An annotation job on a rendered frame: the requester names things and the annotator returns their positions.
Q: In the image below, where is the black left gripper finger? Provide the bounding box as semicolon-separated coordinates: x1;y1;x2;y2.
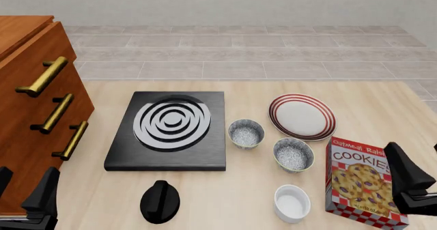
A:
20;166;61;217
0;166;14;199

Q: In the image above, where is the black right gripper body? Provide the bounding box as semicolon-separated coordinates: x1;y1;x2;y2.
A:
392;186;437;216

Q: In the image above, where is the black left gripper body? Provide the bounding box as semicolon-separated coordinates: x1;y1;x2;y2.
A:
0;213;59;230

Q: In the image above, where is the flat black stove plate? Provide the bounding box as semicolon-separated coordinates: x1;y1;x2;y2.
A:
103;91;227;173

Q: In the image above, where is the patterned black and white bowl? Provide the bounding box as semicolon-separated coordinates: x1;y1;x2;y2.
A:
227;118;266;151
272;136;315;175

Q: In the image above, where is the white plate with red rings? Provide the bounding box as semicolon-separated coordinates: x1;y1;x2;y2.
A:
267;93;337;142

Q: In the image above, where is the red printed cookie box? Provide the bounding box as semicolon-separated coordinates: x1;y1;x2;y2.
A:
324;136;410;227

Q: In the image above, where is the round black stove knob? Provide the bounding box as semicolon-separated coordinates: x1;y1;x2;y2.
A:
139;179;181;225

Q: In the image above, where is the small white ramekin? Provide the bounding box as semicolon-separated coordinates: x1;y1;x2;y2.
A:
273;184;312;225

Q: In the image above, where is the wooden cabinet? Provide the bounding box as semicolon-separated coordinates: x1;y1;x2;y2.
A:
0;15;96;217

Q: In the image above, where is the wooden drawer with brass handle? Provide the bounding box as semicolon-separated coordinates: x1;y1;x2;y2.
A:
0;21;78;135
0;57;88;187
6;85;96;216

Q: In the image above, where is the brass drawer handle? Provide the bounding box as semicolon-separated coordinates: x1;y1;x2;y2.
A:
51;120;89;162
29;93;75;135
14;56;70;98

